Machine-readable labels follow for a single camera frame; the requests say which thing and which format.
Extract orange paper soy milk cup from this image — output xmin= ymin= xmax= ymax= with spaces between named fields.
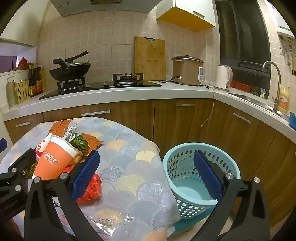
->
xmin=32 ymin=135 xmax=78 ymax=181

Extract red plastic bag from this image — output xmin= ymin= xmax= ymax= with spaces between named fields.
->
xmin=63 ymin=164 xmax=101 ymax=203

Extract clear plastic wrapper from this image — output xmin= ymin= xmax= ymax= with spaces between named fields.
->
xmin=78 ymin=198 xmax=142 ymax=240

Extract dark kitchen window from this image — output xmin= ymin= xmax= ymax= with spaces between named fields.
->
xmin=215 ymin=1 xmax=271 ymax=99

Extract red white crushed paper cup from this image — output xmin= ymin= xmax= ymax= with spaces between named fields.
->
xmin=35 ymin=133 xmax=53 ymax=160

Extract light blue plastic basket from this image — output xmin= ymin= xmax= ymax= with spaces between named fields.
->
xmin=163 ymin=143 xmax=241 ymax=219

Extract wooden base cabinets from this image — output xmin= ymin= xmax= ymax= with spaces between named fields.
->
xmin=4 ymin=97 xmax=295 ymax=225

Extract yellow plastic utensil basket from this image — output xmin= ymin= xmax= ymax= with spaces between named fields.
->
xmin=15 ymin=80 xmax=31 ymax=104

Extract orange snack package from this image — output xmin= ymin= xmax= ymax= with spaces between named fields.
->
xmin=49 ymin=119 xmax=72 ymax=137

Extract translucent plastic jar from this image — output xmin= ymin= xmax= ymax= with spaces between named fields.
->
xmin=6 ymin=76 xmax=17 ymax=108

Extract crumpled silver white wrapper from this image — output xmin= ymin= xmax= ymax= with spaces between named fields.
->
xmin=63 ymin=125 xmax=78 ymax=142

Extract green leafy vegetable scrap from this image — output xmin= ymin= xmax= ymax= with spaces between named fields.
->
xmin=70 ymin=135 xmax=88 ymax=153

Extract dark soy sauce bottle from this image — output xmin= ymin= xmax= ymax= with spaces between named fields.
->
xmin=28 ymin=65 xmax=44 ymax=97

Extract chrome sink faucet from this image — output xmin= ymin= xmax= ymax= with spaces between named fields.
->
xmin=262 ymin=60 xmax=282 ymax=114

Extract black wok with lid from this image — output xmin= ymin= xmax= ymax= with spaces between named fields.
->
xmin=49 ymin=51 xmax=91 ymax=81

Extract scallop pattern tablecloth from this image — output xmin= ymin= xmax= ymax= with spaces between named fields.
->
xmin=1 ymin=117 xmax=180 ymax=240

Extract yellow dish soap bottle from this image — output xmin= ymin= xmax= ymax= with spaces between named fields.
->
xmin=278 ymin=85 xmax=290 ymax=114

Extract red tray on counter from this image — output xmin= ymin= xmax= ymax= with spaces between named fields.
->
xmin=230 ymin=80 xmax=252 ymax=92

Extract white electric kettle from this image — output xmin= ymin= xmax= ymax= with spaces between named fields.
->
xmin=215 ymin=65 xmax=233 ymax=92

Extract black glass gas stove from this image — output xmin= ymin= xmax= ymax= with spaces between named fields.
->
xmin=39 ymin=73 xmax=161 ymax=100

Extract brown rice cooker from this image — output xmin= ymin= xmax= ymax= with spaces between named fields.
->
xmin=172 ymin=55 xmax=204 ymax=86

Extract grey range hood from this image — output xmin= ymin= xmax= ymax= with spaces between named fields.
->
xmin=51 ymin=0 xmax=161 ymax=17

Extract wooden cutting board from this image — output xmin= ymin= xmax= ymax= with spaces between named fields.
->
xmin=134 ymin=36 xmax=166 ymax=81

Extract white power cable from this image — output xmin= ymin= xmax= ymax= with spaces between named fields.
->
xmin=200 ymin=86 xmax=216 ymax=128

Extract white yellow wall cabinet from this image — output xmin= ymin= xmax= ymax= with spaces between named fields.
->
xmin=156 ymin=0 xmax=216 ymax=32

